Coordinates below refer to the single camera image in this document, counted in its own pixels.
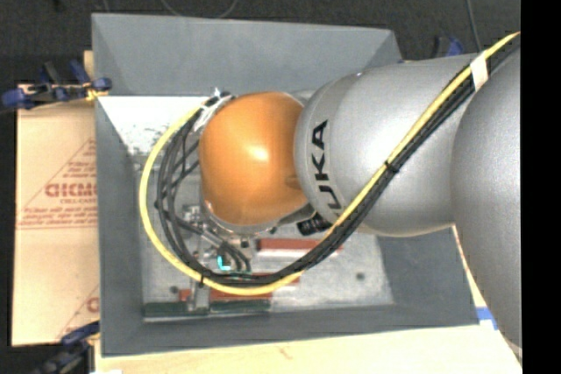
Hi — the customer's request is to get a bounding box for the grey metal bin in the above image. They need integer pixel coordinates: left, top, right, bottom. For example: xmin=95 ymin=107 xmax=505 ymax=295
xmin=90 ymin=12 xmax=479 ymax=356

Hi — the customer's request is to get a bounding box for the black cylinder on white bracket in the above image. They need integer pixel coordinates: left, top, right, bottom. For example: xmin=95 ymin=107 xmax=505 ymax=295
xmin=295 ymin=215 xmax=335 ymax=236

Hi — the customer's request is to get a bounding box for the brown cardboard board red print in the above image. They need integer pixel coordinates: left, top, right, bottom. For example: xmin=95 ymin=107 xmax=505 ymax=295
xmin=10 ymin=99 xmax=103 ymax=348

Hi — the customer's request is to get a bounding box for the red-brown flat block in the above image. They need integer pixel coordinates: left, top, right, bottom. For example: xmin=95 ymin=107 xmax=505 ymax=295
xmin=255 ymin=236 xmax=344 ymax=260

